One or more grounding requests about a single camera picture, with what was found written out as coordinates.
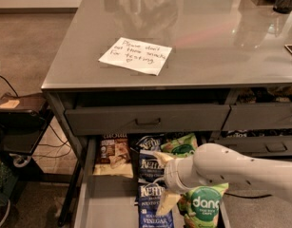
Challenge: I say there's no grey top left drawer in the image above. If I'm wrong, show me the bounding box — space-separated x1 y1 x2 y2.
65 104 229 136

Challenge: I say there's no black side cart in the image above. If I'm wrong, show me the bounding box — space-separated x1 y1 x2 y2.
0 93 53 181

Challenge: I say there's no open grey middle drawer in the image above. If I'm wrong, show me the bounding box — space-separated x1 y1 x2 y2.
73 135 232 228

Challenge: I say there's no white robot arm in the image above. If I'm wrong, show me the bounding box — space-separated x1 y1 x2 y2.
154 143 292 216

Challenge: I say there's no grey middle right drawer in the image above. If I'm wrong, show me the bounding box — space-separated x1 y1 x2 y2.
215 136 292 157

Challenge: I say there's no green dang chip bag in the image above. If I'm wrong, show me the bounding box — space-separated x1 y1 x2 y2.
178 183 228 228
161 133 198 158

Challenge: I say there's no grey top right drawer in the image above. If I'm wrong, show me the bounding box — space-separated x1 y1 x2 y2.
224 103 292 131

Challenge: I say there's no blue kettle chip bag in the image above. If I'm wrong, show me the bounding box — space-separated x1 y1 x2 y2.
138 150 164 183
135 134 164 151
138 183 174 228

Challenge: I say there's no back green Dang chip bag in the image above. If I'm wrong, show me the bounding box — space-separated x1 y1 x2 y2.
161 133 198 158

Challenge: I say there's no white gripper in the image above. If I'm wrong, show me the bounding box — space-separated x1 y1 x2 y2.
153 151 200 216

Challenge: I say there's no black cable at left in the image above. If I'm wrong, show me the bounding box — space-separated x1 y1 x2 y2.
0 63 20 98

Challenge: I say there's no black floor cable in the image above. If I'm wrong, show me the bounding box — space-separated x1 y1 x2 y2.
224 192 273 200

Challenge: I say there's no grey drawer cabinet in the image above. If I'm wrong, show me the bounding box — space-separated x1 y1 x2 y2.
40 0 292 228

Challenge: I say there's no white handwritten paper note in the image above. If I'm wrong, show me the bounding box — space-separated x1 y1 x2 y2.
99 37 172 76

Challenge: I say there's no front green Dang chip bag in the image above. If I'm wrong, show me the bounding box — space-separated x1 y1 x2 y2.
178 183 228 228

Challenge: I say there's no brown cracker snack bag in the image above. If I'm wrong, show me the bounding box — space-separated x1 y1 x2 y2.
93 134 133 178

